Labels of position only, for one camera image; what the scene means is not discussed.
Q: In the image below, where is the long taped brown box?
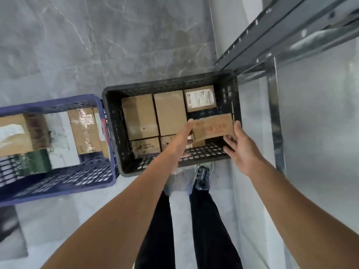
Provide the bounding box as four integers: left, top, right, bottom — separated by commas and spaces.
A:
67, 108, 102, 155

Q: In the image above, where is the person's leg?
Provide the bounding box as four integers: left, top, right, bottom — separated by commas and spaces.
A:
189, 187, 243, 269
134, 190, 176, 269

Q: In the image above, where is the brown box handwritten label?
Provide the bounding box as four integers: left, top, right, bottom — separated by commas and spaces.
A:
92, 107, 110, 160

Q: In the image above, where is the person's left hand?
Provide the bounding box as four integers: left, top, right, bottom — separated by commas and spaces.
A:
171, 119, 196, 160

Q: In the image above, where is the large plain brown box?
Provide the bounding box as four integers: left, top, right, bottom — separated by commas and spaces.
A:
153, 90, 188, 137

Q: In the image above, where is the person's left leg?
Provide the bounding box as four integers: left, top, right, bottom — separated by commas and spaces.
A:
134, 190, 176, 269

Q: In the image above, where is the brown box peeling white label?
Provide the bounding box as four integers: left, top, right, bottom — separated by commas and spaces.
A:
0, 113, 52, 157

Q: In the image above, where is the person's right forearm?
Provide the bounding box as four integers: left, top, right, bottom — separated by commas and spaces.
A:
246, 159, 359, 269

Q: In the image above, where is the white cardboard box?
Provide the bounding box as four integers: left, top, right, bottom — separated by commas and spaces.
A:
42, 112, 82, 168

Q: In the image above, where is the brown box barcode label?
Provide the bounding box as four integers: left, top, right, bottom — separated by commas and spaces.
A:
184, 85, 217, 112

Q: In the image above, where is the person's right leg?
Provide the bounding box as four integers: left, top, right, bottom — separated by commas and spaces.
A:
189, 187, 243, 269

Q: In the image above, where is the blue plastic crate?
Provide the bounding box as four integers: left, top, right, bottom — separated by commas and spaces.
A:
0, 94, 118, 208

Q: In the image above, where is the person's right shoe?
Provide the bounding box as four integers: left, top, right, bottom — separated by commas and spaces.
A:
193, 162, 215, 191

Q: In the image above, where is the small brown box purple edge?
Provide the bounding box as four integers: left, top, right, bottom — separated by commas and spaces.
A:
131, 137, 162, 159

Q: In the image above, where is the taped brown box red print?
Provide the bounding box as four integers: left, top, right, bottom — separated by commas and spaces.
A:
192, 113, 235, 143

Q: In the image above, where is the person's right hand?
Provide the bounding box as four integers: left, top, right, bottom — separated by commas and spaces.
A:
223, 121, 267, 177

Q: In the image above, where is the brown cardboard box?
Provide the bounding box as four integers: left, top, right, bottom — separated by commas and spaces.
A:
121, 94, 160, 141

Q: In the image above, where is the person's left forearm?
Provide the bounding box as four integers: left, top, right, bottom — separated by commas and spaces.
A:
40, 148, 185, 269

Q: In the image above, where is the green cardboard box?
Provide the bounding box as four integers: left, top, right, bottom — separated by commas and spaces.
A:
10, 148, 52, 177

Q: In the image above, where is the black plastic crate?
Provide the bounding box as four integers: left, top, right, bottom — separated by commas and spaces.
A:
102, 69, 242, 177

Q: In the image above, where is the long brown box white label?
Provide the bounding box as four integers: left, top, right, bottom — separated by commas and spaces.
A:
160, 133, 207, 151

